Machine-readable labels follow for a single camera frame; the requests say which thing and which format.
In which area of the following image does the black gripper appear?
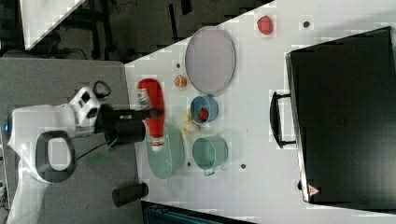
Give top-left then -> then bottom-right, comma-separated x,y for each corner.
94,104 -> 164,133

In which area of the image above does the red plush ketchup bottle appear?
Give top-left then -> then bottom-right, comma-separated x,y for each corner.
137,78 -> 165,152

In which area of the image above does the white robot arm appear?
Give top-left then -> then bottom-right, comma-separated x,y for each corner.
2,84 -> 164,224

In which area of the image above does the yellow peeled banana toy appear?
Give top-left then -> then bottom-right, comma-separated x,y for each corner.
182,110 -> 200,139

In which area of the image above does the orange slice toy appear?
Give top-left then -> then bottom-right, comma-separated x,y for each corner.
174,75 -> 187,89

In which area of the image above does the blue cup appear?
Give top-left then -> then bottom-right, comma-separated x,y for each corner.
190,96 -> 219,123

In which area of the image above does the small red strawberry in cup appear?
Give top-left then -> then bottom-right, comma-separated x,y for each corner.
198,108 -> 208,121

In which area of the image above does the green slotted spatula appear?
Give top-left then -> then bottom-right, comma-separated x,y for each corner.
83,141 -> 116,166

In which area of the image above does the large grey oval plate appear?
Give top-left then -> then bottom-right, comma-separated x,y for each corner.
185,26 -> 236,96

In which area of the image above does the black cylinder at table edge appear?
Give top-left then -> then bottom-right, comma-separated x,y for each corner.
112,183 -> 149,207

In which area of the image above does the red strawberry toy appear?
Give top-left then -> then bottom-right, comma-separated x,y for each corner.
257,16 -> 274,35

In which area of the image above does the white background table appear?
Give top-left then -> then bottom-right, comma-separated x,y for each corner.
19,0 -> 87,50

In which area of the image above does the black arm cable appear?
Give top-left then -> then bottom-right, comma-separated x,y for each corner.
76,79 -> 112,161

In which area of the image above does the green pot with handle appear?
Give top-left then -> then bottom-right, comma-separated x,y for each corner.
192,135 -> 229,176

